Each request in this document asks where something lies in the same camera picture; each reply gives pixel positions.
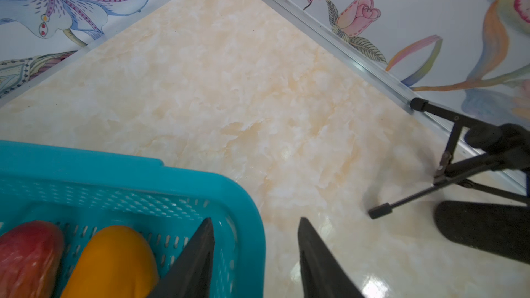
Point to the teal plastic basket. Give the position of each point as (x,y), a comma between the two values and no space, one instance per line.
(82,192)

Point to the black microphone on tripod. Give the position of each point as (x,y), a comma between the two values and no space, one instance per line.
(475,147)

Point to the red mango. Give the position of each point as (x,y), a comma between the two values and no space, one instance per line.
(30,258)

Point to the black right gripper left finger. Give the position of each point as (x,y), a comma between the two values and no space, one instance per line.
(191,273)

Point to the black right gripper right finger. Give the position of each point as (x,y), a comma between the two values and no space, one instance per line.
(321,274)

